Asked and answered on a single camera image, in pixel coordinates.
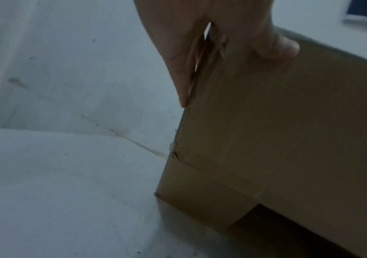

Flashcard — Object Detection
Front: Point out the person's left hand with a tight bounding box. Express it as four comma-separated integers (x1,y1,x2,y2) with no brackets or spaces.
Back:
133,0,301,108

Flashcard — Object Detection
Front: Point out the brown cardboard box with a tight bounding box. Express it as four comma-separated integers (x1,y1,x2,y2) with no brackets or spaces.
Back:
154,24,367,258

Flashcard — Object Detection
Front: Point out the dark window with white frame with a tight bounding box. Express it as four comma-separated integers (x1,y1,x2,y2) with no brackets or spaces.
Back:
342,0,367,32

